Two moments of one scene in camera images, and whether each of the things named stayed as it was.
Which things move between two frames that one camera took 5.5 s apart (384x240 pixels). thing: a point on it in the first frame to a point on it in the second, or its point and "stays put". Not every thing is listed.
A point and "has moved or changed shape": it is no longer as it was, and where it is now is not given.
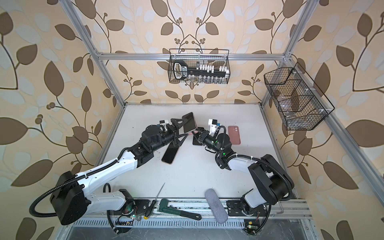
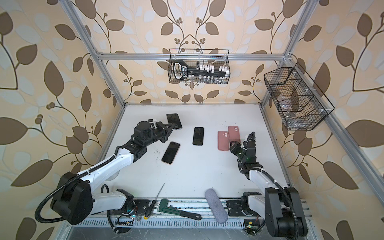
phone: x=191 y=124 has moved or changed shape
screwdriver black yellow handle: x=151 y=205 stays put
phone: x=170 y=153 stays put
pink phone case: x=234 y=134 stays put
